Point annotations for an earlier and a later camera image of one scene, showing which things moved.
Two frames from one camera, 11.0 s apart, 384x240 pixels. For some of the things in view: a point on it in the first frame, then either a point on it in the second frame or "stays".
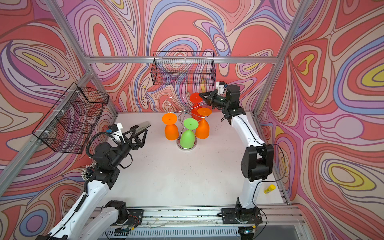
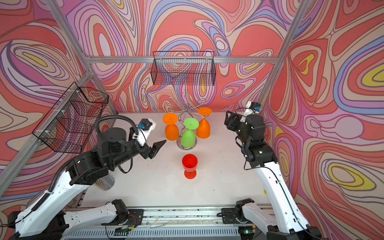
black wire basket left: [71, 124] stays
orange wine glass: [171, 130] stays
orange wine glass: [202, 128] stays
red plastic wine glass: [196, 98] to [189, 163]
